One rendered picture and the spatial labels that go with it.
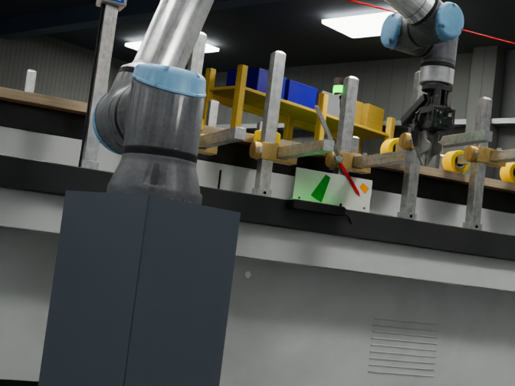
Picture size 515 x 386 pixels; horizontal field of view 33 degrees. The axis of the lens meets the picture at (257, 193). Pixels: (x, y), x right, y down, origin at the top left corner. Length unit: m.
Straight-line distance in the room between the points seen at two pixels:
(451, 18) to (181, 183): 0.84
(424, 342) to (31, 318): 1.32
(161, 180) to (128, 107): 0.18
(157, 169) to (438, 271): 1.38
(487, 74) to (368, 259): 7.91
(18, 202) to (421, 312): 1.43
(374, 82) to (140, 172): 9.96
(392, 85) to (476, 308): 8.35
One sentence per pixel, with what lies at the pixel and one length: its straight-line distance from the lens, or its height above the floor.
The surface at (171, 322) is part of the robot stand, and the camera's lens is 1.66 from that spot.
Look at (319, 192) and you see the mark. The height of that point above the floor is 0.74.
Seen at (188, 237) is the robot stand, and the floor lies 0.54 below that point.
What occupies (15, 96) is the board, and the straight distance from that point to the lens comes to 2.53.
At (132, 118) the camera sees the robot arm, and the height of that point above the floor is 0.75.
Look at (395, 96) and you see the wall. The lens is 11.34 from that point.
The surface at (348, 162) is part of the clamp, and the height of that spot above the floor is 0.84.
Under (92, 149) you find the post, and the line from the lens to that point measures 2.39.
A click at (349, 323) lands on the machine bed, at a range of 2.94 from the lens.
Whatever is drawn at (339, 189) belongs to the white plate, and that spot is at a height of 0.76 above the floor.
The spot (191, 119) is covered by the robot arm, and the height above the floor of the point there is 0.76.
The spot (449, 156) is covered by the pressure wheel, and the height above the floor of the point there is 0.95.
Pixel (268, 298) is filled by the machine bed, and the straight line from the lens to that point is 2.80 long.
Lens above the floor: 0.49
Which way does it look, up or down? 5 degrees up
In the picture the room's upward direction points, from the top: 7 degrees clockwise
